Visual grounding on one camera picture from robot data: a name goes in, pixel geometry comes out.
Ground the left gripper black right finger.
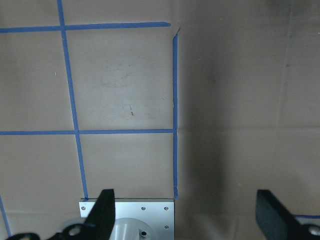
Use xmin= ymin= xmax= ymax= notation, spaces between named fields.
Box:
xmin=255 ymin=189 xmax=320 ymax=240

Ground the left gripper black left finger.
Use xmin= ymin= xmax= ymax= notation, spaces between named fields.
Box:
xmin=51 ymin=189 xmax=116 ymax=240

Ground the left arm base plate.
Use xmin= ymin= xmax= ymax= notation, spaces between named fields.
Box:
xmin=110 ymin=198 xmax=175 ymax=240

